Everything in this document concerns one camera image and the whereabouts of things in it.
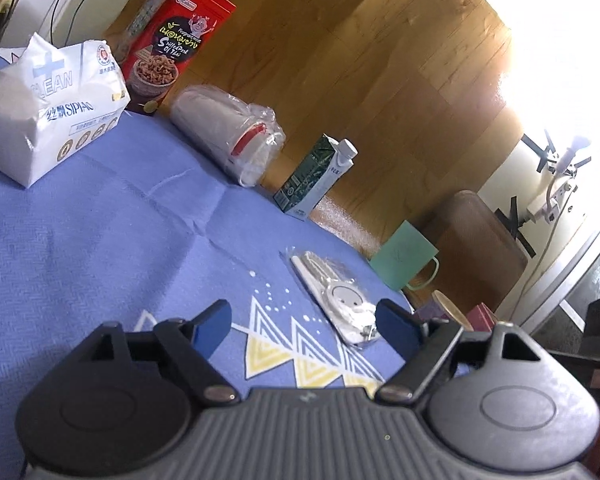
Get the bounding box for wrapped plastic cup stack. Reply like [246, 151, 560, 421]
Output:
[170, 85, 286, 189]

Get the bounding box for blue printed tablecloth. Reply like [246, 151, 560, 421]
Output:
[0, 46, 417, 411]

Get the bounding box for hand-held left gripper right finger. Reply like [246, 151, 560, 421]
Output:
[376, 299, 551, 403]

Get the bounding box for red snack box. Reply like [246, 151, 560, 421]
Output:
[102, 0, 237, 119]

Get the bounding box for brown chair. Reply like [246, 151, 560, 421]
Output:
[419, 190, 531, 313]

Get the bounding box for dark red box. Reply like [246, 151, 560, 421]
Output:
[464, 304, 497, 332]

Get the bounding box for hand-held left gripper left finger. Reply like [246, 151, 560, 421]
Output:
[80, 300, 240, 406]

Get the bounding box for green white milk carton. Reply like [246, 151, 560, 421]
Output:
[272, 133, 359, 222]

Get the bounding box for white tissue pack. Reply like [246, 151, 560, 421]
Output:
[0, 32, 132, 190]

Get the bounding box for wooden board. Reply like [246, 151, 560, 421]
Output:
[102, 0, 527, 263]

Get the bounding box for white lamp cable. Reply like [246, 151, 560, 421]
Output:
[519, 219, 562, 307]

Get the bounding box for clear bag with white disc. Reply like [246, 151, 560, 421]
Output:
[280, 249, 382, 349]

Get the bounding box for black wall cable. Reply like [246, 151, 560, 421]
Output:
[49, 0, 118, 46]

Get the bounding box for green mug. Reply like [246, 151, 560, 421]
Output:
[368, 220, 440, 293]

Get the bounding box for black tape strip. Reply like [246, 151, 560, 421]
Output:
[495, 196, 537, 261]

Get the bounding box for white clip lamp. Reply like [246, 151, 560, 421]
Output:
[526, 135, 594, 224]

